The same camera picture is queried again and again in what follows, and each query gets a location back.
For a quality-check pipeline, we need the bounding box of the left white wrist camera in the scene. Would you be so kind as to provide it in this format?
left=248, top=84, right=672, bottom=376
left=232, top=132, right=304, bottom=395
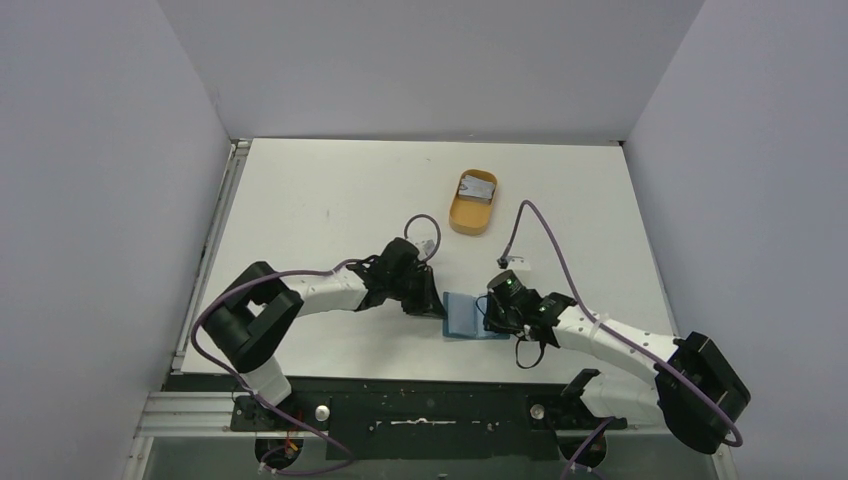
left=415, top=239, right=437, bottom=261

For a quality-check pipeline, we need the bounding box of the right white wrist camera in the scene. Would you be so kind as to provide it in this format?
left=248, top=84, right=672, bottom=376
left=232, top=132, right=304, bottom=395
left=507, top=256, right=532, bottom=272

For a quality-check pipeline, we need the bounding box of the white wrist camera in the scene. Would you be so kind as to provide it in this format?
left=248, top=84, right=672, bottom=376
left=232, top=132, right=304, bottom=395
left=507, top=256, right=532, bottom=272
left=415, top=239, right=437, bottom=261

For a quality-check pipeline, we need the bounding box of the yellow oval tray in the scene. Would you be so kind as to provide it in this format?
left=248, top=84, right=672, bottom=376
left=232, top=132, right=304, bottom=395
left=448, top=169, right=498, bottom=236

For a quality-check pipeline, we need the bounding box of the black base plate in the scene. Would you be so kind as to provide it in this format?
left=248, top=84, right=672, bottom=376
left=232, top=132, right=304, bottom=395
left=162, top=374, right=651, bottom=463

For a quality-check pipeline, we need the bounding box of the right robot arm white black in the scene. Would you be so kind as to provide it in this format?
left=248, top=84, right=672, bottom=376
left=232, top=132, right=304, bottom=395
left=487, top=270, right=751, bottom=454

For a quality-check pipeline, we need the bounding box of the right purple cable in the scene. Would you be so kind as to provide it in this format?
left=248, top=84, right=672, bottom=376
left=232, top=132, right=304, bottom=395
left=498, top=199, right=745, bottom=480

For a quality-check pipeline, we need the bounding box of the aluminium frame rail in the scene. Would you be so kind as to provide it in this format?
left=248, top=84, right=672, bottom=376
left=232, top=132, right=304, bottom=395
left=121, top=138, right=253, bottom=479

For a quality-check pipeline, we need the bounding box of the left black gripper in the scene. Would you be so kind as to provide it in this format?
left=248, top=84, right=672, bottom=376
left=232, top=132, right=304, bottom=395
left=387, top=265, right=446, bottom=319

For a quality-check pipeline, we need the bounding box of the blue leather card holder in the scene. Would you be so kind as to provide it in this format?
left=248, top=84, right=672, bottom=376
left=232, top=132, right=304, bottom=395
left=442, top=292, right=509, bottom=340

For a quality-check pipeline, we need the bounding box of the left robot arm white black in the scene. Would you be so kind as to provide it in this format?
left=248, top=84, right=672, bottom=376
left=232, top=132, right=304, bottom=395
left=192, top=238, right=446, bottom=429

